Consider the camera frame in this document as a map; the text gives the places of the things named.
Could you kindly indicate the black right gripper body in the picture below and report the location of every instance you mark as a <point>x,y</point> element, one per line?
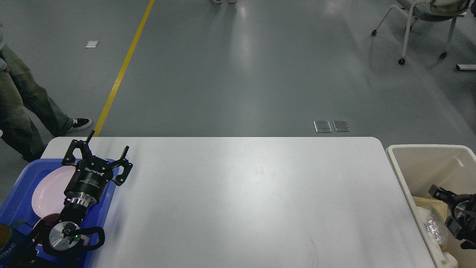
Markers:
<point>466,207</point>

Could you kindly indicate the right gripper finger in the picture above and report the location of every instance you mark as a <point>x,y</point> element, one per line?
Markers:
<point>446,196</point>
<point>463,230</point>

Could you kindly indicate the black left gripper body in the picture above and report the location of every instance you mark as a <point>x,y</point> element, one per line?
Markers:
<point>87,186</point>

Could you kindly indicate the brown paper bag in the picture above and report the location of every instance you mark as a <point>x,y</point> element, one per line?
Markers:
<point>439,205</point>

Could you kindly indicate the aluminium foil tray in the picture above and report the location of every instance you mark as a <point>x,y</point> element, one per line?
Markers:
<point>436,226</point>

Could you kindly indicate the white paper cup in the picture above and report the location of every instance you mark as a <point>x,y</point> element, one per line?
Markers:
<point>422,216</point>

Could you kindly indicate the pink plate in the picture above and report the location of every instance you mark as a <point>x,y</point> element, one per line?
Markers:
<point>48,197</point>

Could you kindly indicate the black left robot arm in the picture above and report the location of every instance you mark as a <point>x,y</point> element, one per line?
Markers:
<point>63,239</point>

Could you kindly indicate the beige plastic bin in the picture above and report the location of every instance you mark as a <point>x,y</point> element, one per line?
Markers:
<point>452,167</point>

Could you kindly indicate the person's far leg and shoe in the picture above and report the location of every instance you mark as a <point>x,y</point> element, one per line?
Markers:
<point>36,99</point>

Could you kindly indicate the person's leg and shoe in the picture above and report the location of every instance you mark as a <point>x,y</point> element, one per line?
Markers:
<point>36,99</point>
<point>19,132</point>

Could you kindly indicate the person's near leg and shoe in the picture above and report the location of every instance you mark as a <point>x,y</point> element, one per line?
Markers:
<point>19,132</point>

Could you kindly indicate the blue plastic tray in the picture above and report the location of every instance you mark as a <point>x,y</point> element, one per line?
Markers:
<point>18,205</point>

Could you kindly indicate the white paper scrap on floor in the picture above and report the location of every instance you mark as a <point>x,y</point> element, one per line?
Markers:
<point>92,44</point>

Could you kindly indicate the dark blue mug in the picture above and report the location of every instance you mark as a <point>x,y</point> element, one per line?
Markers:
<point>11,239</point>

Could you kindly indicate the grey hoodie torso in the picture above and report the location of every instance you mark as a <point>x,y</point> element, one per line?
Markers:
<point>3,64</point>

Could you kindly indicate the right metal floor socket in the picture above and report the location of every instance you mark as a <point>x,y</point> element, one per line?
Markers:
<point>341,126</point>

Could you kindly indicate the metal floor socket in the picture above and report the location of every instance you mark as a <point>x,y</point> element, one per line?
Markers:
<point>341,126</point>
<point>322,126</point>

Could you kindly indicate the white bar on floor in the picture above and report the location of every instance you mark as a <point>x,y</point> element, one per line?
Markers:
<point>466,67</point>

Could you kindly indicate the left metal floor socket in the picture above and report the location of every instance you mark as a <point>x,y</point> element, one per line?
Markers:
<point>322,126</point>

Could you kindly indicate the white office chair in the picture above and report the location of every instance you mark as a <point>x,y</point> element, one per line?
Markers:
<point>428,11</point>

